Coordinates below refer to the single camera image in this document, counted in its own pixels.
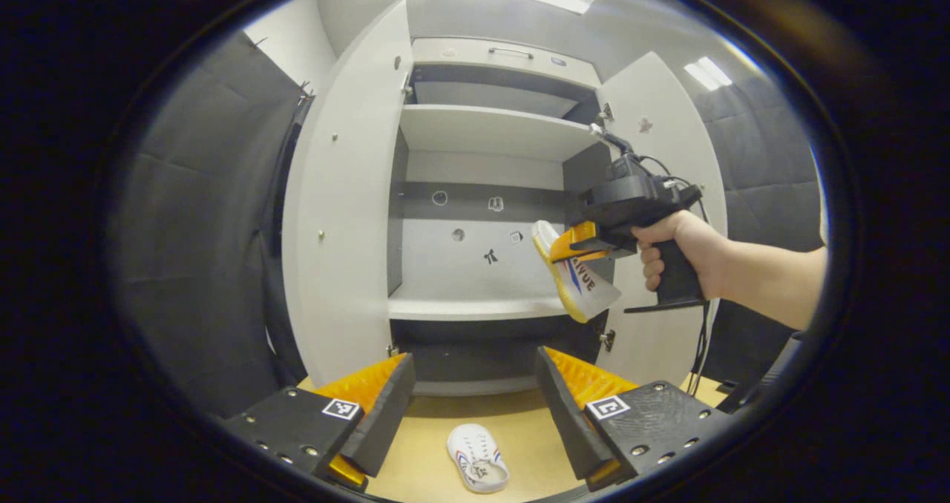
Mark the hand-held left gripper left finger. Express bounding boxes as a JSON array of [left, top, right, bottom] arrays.
[[223, 352, 416, 493]]

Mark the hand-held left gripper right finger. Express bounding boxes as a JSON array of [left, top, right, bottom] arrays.
[[536, 346, 736, 491]]

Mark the white striped canvas shoe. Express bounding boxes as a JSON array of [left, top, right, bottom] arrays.
[[531, 220, 623, 324], [447, 424, 511, 494]]

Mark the white shoe cabinet door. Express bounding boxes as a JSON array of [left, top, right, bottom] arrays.
[[597, 50, 728, 387], [282, 0, 414, 389]]

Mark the white shoe cabinet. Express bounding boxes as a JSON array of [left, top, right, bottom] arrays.
[[386, 37, 617, 398]]

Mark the black backdrop cloth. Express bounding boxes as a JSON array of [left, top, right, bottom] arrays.
[[690, 73, 825, 385], [111, 32, 312, 415]]

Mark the small ceiling light panel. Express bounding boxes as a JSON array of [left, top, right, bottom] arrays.
[[683, 56, 732, 92]]

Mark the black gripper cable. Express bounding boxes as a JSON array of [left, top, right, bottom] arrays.
[[687, 299, 721, 396]]

